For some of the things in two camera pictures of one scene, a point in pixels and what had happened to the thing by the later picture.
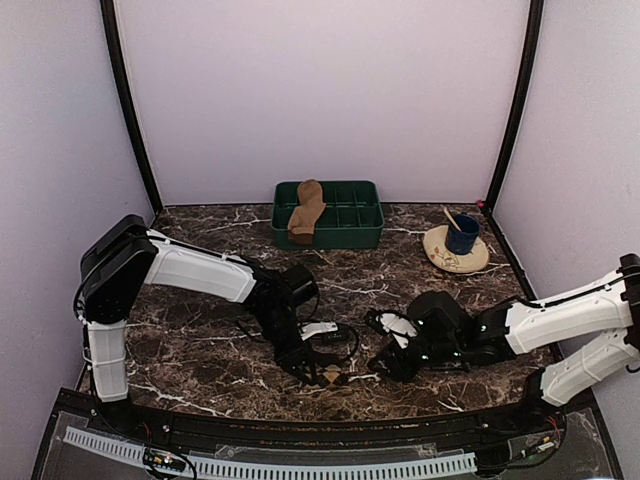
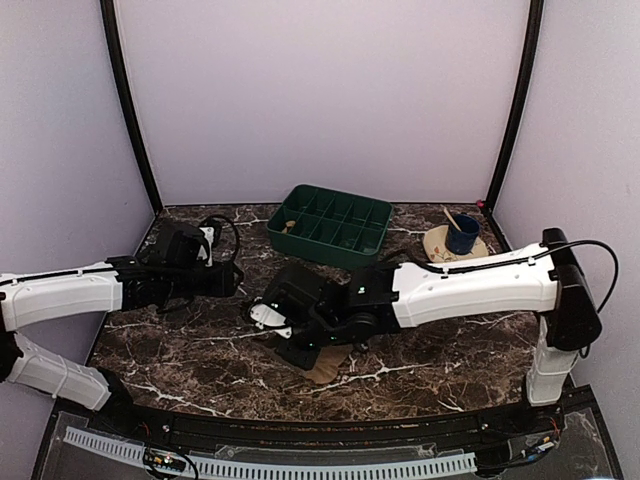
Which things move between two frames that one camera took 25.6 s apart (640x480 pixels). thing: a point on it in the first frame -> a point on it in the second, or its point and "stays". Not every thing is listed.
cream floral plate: (438, 255) stays
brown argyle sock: (332, 372) -> (290, 223)
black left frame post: (122, 83) stays
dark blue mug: (462, 242) stays
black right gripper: (400, 370) -> (301, 358)
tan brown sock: (303, 219) -> (326, 366)
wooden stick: (451, 217) stays
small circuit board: (162, 459) stays
